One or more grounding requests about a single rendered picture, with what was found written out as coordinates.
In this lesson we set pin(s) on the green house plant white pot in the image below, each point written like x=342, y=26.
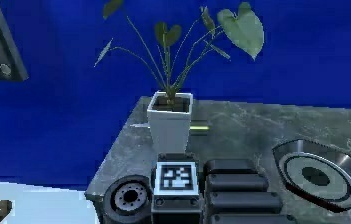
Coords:
x=169, y=126

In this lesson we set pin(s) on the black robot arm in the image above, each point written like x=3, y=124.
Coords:
x=236, y=193

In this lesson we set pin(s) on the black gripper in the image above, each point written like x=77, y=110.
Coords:
x=127, y=199

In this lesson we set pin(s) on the grey marble worktop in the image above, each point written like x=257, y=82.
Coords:
x=243, y=133

